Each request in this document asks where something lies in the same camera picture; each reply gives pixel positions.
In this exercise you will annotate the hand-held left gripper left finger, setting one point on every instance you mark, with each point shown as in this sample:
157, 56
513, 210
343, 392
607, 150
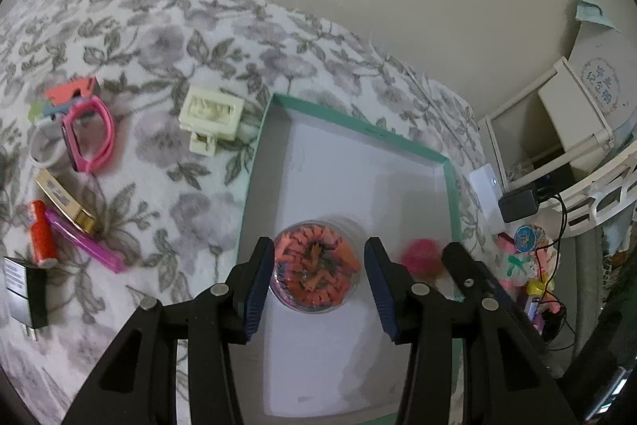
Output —
256, 285

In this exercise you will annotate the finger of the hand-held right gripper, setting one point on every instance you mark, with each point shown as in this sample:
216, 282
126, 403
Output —
460, 265

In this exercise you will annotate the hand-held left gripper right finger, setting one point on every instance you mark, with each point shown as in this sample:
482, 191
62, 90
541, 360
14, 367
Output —
380, 285

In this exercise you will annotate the pink and brown plush toy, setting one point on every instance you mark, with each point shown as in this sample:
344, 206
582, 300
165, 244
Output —
420, 258

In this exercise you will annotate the round clear container orange pieces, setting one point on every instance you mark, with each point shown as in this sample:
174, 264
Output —
318, 275

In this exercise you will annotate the teal shallow cardboard box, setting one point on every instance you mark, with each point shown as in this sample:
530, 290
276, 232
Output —
323, 166

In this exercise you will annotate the magenta lighter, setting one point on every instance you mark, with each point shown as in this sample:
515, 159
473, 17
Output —
94, 250

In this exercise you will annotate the gold rectangular box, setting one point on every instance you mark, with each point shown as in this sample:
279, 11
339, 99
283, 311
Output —
59, 193

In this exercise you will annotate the black power adapter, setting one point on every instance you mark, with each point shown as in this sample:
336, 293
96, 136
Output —
30, 295

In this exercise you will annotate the orange plastic clip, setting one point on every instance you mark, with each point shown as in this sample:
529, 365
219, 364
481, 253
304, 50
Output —
69, 91

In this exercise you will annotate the pink and white knitted item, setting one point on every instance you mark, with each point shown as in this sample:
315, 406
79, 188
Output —
512, 270

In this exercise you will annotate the black small device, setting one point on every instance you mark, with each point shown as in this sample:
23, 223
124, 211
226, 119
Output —
552, 323

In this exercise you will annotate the white power strip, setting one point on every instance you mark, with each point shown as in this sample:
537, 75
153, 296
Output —
485, 201

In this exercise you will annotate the round blue printed tape roll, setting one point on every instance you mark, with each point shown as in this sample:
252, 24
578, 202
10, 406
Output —
528, 238

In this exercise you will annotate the yellow small toy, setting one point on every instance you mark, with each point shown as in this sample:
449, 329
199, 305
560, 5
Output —
536, 288

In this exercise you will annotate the dark grey charger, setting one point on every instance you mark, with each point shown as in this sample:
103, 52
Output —
518, 205

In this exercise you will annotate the white shelf unit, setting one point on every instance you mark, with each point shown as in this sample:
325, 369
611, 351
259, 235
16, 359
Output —
567, 106

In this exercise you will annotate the orange small bottle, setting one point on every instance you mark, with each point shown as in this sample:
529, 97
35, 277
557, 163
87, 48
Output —
42, 236

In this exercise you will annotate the pink wrist watch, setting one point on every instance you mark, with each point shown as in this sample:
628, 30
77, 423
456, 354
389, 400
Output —
104, 126

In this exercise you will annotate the grey floral blanket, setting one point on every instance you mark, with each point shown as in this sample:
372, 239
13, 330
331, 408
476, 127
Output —
149, 31

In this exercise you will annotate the teal paper sheet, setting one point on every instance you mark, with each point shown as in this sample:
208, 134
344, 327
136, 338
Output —
592, 11

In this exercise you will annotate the white lattice rail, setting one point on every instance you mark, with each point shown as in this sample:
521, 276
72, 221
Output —
602, 191

